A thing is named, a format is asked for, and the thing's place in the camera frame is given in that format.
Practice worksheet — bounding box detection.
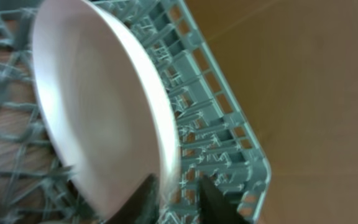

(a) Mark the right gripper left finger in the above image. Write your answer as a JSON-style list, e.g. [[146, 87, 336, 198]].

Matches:
[[104, 174, 159, 224]]

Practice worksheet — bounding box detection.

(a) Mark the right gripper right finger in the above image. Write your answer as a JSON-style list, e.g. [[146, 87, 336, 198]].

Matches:
[[198, 176, 249, 224]]

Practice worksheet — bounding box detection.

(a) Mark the grey plastic dish rack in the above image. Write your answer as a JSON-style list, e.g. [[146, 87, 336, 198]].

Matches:
[[0, 0, 271, 223]]

